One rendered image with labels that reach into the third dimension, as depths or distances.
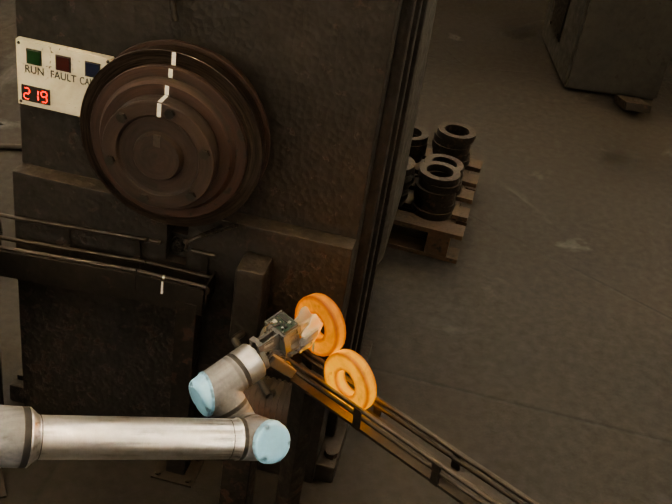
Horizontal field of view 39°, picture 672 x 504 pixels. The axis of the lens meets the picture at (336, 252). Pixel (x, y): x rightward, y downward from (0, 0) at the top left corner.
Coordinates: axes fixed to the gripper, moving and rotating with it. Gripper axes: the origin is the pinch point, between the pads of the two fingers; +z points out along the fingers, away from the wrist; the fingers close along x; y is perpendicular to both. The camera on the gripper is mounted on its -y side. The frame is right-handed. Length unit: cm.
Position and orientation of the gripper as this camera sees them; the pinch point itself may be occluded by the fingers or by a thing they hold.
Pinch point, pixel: (320, 318)
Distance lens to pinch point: 228.8
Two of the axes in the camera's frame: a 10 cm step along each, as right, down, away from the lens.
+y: -0.7, -7.3, -6.8
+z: 7.4, -5.0, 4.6
